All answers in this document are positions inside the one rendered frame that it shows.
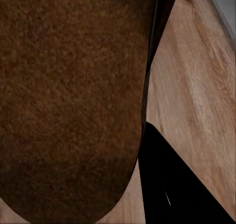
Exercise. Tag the sandal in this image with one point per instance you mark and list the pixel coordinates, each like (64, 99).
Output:
(74, 78)

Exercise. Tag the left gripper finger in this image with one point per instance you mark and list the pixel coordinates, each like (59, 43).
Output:
(172, 193)

